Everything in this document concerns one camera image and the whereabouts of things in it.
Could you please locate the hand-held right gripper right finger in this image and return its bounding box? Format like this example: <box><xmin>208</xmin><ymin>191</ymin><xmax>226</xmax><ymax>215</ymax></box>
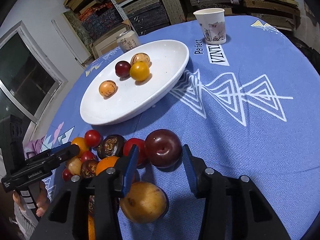
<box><xmin>182</xmin><ymin>144</ymin><xmax>292</xmax><ymax>240</ymax></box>

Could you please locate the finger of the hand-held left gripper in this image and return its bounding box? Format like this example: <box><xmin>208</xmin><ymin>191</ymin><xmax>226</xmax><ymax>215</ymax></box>
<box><xmin>26</xmin><ymin>145</ymin><xmax>80</xmax><ymax>172</ymax></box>
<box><xmin>24</xmin><ymin>142</ymin><xmax>72</xmax><ymax>164</ymax></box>

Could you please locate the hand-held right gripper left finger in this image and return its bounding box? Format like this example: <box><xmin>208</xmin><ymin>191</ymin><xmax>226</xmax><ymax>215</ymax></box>
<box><xmin>30</xmin><ymin>144</ymin><xmax>139</xmax><ymax>240</ymax></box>

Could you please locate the orange yellow tomato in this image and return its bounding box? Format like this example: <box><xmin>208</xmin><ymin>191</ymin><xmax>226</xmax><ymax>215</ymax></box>
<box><xmin>71</xmin><ymin>137</ymin><xmax>90</xmax><ymax>158</ymax></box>

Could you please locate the pale beige fruit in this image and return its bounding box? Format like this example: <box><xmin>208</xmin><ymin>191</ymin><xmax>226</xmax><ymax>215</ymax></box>
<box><xmin>65</xmin><ymin>156</ymin><xmax>82</xmax><ymax>176</ymax></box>

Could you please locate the red tomato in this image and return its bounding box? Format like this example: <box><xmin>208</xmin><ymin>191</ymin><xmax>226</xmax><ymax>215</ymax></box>
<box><xmin>80</xmin><ymin>151</ymin><xmax>98</xmax><ymax>163</ymax></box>
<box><xmin>123</xmin><ymin>138</ymin><xmax>148</xmax><ymax>167</ymax></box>
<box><xmin>62</xmin><ymin>168</ymin><xmax>73</xmax><ymax>182</ymax></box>
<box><xmin>84</xmin><ymin>129</ymin><xmax>102</xmax><ymax>147</ymax></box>

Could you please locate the orange mandarin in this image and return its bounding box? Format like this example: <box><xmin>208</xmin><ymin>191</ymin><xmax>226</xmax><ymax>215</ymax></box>
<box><xmin>95</xmin><ymin>156</ymin><xmax>120</xmax><ymax>177</ymax></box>
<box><xmin>87</xmin><ymin>214</ymin><xmax>97</xmax><ymax>240</ymax></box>

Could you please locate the large dark red plum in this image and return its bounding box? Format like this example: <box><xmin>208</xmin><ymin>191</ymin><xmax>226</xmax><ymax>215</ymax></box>
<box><xmin>144</xmin><ymin>129</ymin><xmax>182</xmax><ymax>168</ymax></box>

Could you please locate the yellow brown-spotted pear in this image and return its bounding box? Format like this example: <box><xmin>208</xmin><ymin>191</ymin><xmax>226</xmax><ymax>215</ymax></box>
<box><xmin>119</xmin><ymin>182</ymin><xmax>167</xmax><ymax>224</ymax></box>

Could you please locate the white oval plate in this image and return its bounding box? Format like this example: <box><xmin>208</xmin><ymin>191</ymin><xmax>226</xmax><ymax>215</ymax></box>
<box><xmin>79</xmin><ymin>39</ymin><xmax>190</xmax><ymax>125</ymax></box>

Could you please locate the person's left forearm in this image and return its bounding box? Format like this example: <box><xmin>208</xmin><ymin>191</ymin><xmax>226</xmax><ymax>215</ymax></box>
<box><xmin>12</xmin><ymin>204</ymin><xmax>40</xmax><ymax>235</ymax></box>

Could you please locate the person's left hand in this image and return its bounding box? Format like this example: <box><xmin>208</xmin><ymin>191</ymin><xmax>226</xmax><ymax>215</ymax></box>
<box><xmin>29</xmin><ymin>181</ymin><xmax>52</xmax><ymax>217</ymax></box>

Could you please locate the dark object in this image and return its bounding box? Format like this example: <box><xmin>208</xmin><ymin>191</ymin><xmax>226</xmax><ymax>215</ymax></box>
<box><xmin>0</xmin><ymin>115</ymin><xmax>25</xmax><ymax>174</ymax></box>

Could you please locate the tan round fruit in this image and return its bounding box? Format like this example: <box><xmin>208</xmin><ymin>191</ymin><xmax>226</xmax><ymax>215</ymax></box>
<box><xmin>99</xmin><ymin>80</ymin><xmax>117</xmax><ymax>97</ymax></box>

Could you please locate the small dark red plum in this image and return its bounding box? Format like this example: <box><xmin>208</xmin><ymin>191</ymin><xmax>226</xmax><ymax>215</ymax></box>
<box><xmin>115</xmin><ymin>60</ymin><xmax>132</xmax><ymax>78</ymax></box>

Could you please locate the beige red-streaked fruit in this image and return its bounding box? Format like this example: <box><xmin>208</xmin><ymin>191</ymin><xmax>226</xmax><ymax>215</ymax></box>
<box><xmin>130</xmin><ymin>52</ymin><xmax>150</xmax><ymax>67</ymax></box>

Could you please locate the green patterned board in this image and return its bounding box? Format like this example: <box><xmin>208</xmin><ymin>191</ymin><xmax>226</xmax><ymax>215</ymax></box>
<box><xmin>62</xmin><ymin>11</ymin><xmax>94</xmax><ymax>64</ymax></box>

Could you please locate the silver drink can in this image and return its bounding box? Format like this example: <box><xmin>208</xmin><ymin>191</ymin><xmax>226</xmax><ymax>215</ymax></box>
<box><xmin>116</xmin><ymin>30</ymin><xmax>139</xmax><ymax>53</ymax></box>

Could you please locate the stack of blue red boxes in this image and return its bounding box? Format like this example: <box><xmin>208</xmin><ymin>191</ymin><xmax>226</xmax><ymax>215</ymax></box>
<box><xmin>79</xmin><ymin>1</ymin><xmax>125</xmax><ymax>40</ymax></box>

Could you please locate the printed paper cup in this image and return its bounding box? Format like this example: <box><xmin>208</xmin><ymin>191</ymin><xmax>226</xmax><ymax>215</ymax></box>
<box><xmin>193</xmin><ymin>8</ymin><xmax>227</xmax><ymax>45</ymax></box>

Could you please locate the stack of dark grey boxes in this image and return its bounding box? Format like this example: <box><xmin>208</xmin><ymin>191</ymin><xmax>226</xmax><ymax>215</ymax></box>
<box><xmin>123</xmin><ymin>0</ymin><xmax>173</xmax><ymax>35</ymax></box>

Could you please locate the upright woven box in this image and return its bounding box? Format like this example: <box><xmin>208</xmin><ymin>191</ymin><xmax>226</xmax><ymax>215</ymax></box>
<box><xmin>161</xmin><ymin>0</ymin><xmax>188</xmax><ymax>25</ymax></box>

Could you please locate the stack of brown woven boxes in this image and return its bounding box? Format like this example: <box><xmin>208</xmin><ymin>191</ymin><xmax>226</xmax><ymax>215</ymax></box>
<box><xmin>244</xmin><ymin>0</ymin><xmax>300</xmax><ymax>32</ymax></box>

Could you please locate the aluminium frame window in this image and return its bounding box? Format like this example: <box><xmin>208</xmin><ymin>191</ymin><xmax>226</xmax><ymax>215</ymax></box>
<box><xmin>0</xmin><ymin>21</ymin><xmax>68</xmax><ymax>124</ymax></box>

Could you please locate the white wall strip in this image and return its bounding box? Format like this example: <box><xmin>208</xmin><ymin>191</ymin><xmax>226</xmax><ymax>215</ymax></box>
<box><xmin>51</xmin><ymin>19</ymin><xmax>87</xmax><ymax>68</ymax></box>

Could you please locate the wooden picture frame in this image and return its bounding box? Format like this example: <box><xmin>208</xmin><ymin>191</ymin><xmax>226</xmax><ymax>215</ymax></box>
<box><xmin>89</xmin><ymin>21</ymin><xmax>137</xmax><ymax>58</ymax></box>

